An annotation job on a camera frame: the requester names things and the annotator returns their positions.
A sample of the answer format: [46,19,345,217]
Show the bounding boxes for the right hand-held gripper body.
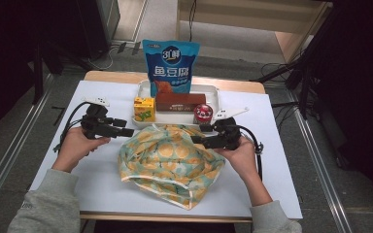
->
[213,107,250,150]

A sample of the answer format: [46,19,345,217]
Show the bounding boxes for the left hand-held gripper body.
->
[80,96,115,140]

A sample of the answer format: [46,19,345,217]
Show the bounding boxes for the red round can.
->
[192,103,214,125]

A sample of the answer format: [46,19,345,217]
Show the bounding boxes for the yellow drink carton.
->
[133,96,157,123]

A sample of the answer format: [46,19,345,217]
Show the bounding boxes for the white plastic tray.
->
[131,81,222,129]

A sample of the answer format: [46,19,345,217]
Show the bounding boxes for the brown drink carton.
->
[154,92,207,114]

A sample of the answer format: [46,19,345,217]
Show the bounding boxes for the green orange print fabric bag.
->
[117,123,226,211]

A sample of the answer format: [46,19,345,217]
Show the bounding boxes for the blue snack pouch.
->
[142,39,201,97]

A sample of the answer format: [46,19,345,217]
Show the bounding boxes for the person's right hand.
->
[213,137,260,181]

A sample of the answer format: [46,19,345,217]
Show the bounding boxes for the person's left hand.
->
[56,126,111,173]

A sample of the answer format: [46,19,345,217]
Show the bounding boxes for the wooden table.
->
[28,70,304,224]

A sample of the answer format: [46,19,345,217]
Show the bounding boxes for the white table mat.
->
[28,80,304,219]

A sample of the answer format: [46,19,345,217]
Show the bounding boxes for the black metal stand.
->
[252,6,336,112]
[32,42,45,105]

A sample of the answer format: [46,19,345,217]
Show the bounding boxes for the dark cabinet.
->
[77,0,121,61]

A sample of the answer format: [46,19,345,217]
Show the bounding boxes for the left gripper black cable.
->
[52,101,93,153]

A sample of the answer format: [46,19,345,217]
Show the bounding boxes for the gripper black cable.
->
[52,101,93,153]
[237,124,265,181]

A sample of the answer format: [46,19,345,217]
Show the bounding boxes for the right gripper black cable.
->
[237,124,265,181]

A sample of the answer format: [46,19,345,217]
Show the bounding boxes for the white floor cable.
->
[90,45,115,71]

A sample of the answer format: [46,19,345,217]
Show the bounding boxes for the black floor cables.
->
[260,61,305,85]

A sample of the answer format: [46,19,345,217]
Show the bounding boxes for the metal floor rail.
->
[286,91,354,233]
[0,74,55,222]

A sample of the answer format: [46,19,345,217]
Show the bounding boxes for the black hanging cable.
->
[187,0,198,42]

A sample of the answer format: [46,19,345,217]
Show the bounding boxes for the light wooden desk frame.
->
[174,0,333,64]

